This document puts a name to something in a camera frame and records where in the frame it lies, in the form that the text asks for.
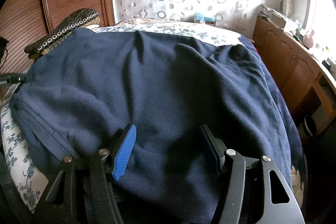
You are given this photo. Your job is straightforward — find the navy printed t-shirt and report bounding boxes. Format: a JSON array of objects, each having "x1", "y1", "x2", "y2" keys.
[{"x1": 10, "y1": 28, "x2": 302, "y2": 223}]

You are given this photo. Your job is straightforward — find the blue floral white pillow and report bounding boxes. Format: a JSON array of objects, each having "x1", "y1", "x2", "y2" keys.
[{"x1": 1, "y1": 22, "x2": 242, "y2": 212}]

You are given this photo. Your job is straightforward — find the dark circle patterned cloth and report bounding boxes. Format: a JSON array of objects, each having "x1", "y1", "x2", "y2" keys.
[{"x1": 24, "y1": 8, "x2": 100, "y2": 60}]

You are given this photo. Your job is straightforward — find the wooden side cabinet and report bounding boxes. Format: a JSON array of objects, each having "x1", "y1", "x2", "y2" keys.
[{"x1": 252, "y1": 15, "x2": 335, "y2": 134}]

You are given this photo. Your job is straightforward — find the floral pink quilt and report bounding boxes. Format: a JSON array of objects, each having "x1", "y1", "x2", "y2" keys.
[{"x1": 115, "y1": 18, "x2": 181, "y2": 26}]

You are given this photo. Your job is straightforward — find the navy blue bed blanket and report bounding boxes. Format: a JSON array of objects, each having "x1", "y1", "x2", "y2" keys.
[{"x1": 239, "y1": 35, "x2": 257, "y2": 52}]

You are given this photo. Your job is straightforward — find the pink bottle on cabinet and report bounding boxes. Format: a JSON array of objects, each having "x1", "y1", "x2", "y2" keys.
[{"x1": 302, "y1": 30, "x2": 315, "y2": 49}]

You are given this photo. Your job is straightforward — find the cardboard box on cabinet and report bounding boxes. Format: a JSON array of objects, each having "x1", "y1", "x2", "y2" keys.
[{"x1": 268, "y1": 14, "x2": 287, "y2": 29}]

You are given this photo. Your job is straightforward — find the window with brown frame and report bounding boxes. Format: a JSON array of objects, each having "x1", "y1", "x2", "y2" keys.
[{"x1": 306, "y1": 0, "x2": 335, "y2": 59}]

